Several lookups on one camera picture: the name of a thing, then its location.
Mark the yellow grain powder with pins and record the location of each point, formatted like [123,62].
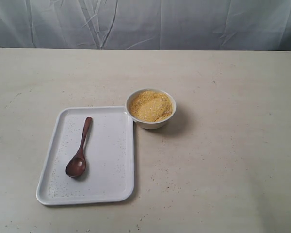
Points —
[150,106]

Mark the white backdrop curtain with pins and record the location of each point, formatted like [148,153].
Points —
[146,24]

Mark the dark brown wooden spoon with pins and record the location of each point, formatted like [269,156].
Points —
[77,165]

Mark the white ceramic bowl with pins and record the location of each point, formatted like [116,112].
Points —
[148,125]

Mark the white rectangular plastic tray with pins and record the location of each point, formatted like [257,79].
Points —
[109,152]

